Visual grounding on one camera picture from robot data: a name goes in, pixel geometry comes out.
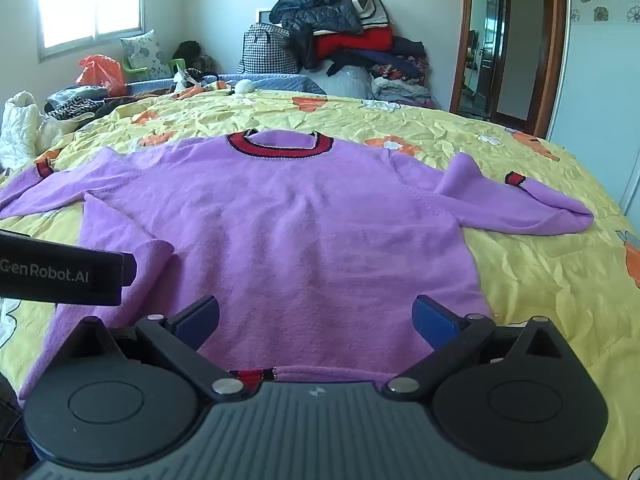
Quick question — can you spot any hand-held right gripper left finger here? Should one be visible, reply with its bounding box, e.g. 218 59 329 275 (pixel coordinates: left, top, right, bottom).
70 294 248 403

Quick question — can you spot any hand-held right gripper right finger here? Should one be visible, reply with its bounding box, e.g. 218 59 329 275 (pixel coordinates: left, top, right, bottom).
382 294 572 403

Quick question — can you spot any purple knit sweater red trim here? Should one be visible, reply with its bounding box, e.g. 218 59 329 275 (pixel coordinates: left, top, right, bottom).
0 129 595 401

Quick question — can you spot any pile of folded clothes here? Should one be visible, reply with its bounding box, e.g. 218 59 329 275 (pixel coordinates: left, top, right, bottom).
370 37 441 109

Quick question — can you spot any yellow quilt with orange flowers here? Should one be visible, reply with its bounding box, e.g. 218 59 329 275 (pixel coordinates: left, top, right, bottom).
0 87 640 466

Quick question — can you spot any white quilted cloth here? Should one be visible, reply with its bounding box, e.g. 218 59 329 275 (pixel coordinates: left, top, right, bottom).
0 91 63 171

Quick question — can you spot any zebra print cloth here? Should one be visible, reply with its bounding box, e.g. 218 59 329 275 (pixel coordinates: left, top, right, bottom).
44 85 108 121

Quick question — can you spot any orange plastic bag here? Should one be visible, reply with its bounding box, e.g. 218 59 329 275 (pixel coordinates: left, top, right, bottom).
76 55 128 98

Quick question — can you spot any floral pillow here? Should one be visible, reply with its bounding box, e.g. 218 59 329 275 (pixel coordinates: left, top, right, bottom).
120 30 173 81

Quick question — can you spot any green plastic chair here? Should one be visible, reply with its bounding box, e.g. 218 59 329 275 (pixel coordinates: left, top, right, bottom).
122 56 187 83

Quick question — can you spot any blue quilted blanket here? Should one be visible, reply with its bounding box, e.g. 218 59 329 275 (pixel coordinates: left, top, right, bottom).
122 72 326 96

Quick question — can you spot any white stuffed plastic bag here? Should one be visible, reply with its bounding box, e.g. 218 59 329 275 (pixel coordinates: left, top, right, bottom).
320 66 374 101

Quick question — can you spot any dark bag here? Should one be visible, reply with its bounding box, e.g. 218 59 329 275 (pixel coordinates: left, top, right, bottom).
172 40 221 75

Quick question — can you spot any houndstooth bag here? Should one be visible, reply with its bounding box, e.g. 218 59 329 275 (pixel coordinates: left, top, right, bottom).
236 23 301 76

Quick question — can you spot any bright window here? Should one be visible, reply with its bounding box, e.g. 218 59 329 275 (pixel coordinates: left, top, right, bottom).
32 0 146 63

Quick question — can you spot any red folded cloth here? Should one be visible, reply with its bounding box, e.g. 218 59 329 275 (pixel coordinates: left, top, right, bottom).
314 27 396 63

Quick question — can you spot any white and black garment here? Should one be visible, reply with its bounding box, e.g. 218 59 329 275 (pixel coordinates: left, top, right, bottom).
352 0 390 28

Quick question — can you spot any dark puffer jacket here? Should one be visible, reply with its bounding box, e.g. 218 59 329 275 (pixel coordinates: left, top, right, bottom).
270 0 363 71

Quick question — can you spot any wooden door frame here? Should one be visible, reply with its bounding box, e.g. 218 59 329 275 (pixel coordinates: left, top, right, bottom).
449 0 568 141

